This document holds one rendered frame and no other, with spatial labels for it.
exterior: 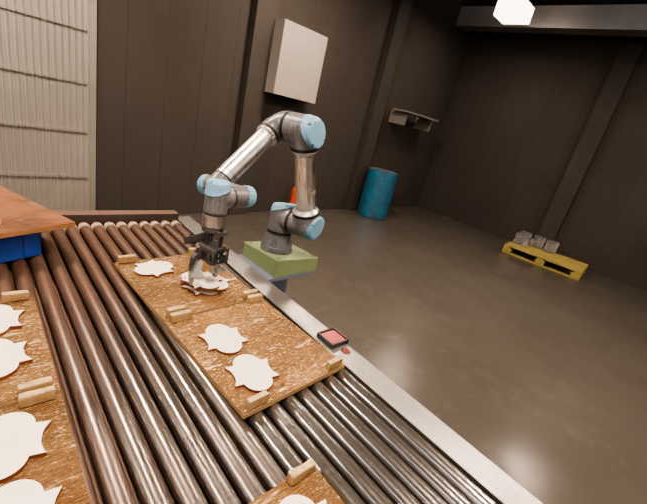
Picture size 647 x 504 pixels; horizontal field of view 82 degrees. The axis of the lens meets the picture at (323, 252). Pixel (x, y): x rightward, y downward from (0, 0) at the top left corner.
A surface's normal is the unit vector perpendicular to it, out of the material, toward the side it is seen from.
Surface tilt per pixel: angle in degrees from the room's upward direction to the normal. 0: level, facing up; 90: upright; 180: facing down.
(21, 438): 0
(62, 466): 0
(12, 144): 90
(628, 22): 90
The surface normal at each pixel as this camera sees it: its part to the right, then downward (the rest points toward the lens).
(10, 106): 0.69, 0.39
